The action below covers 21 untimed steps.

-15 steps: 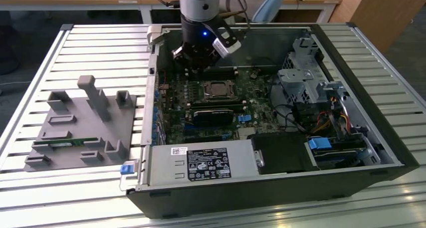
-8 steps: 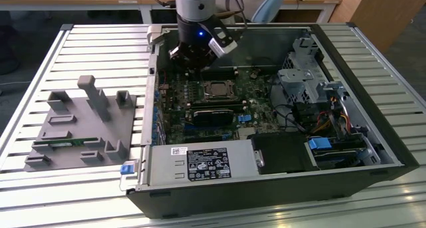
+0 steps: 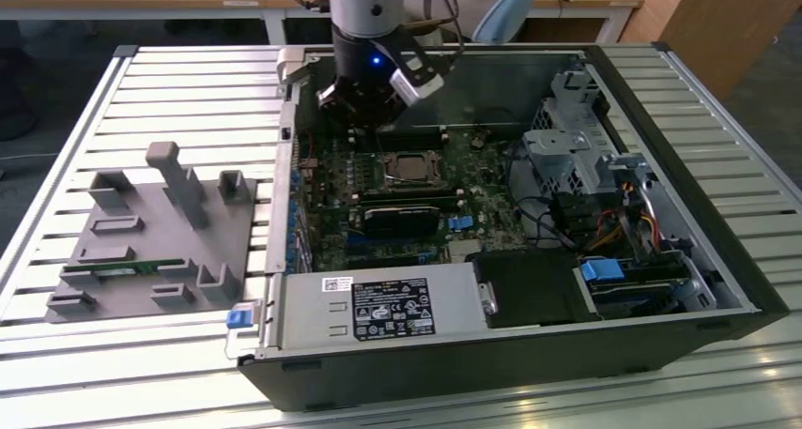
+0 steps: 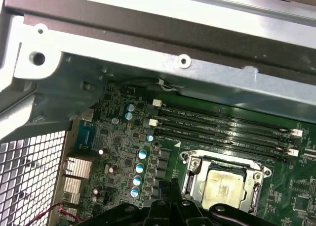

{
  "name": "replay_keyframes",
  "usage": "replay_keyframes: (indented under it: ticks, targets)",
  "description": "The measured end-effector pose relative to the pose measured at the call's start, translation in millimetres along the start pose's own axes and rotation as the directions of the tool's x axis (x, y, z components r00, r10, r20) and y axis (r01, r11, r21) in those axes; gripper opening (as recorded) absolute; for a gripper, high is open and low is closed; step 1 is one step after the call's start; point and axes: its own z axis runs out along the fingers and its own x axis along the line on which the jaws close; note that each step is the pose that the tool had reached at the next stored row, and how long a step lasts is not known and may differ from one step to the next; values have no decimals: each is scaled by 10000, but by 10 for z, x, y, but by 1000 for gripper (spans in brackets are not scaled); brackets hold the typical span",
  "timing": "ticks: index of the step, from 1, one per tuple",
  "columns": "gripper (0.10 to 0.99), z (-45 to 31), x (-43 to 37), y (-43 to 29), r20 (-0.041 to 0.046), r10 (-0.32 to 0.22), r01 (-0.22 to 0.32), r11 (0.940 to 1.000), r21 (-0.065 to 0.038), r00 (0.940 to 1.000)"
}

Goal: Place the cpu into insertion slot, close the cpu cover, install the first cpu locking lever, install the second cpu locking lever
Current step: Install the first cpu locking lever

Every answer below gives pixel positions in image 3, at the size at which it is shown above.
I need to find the metal socket cover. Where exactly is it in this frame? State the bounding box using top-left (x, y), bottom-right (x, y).
top-left (381, 151), bottom-right (447, 187)

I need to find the silver green CPU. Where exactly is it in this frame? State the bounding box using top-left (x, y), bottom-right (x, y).
top-left (394, 159), bottom-right (438, 179)

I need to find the CPU socket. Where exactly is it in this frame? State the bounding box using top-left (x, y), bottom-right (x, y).
top-left (379, 150), bottom-right (450, 190)

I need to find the black plastic cover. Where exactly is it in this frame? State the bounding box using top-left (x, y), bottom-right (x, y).
top-left (469, 250), bottom-right (601, 329)

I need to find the black graphics card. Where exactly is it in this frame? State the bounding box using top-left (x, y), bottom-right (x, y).
top-left (361, 205), bottom-right (442, 238)

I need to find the metal drive cage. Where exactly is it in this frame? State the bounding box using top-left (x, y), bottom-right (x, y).
top-left (522, 69), bottom-right (628, 200)

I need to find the green motherboard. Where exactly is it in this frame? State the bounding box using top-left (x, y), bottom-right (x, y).
top-left (285, 128), bottom-right (534, 273)

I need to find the silver finned heatsink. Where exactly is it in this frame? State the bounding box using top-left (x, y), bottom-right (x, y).
top-left (447, 239), bottom-right (484, 261)

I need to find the grey parts rack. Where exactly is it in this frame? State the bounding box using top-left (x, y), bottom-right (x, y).
top-left (44, 141), bottom-right (259, 326)

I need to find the grey power supply unit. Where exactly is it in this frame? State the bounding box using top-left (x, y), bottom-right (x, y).
top-left (275, 272), bottom-right (490, 350)

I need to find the green RAM stick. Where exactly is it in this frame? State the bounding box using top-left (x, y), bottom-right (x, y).
top-left (62, 258), bottom-right (190, 278)

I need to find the blue disk carrier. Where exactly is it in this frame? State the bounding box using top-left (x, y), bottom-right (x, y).
top-left (580, 258), bottom-right (626, 284)

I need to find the wooden cabinet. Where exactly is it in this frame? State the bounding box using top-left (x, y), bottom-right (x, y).
top-left (620, 0), bottom-right (802, 100)

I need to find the black open PC case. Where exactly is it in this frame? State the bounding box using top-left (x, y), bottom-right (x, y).
top-left (237, 41), bottom-right (792, 414)

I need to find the metal disk bay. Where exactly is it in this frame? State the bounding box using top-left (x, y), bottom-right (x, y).
top-left (573, 248), bottom-right (722, 320)

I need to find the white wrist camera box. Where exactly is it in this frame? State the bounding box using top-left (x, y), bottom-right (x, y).
top-left (387, 48), bottom-right (447, 106)

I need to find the coloured power wire bundle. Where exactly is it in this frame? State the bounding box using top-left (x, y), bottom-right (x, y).
top-left (588, 203), bottom-right (664, 256)

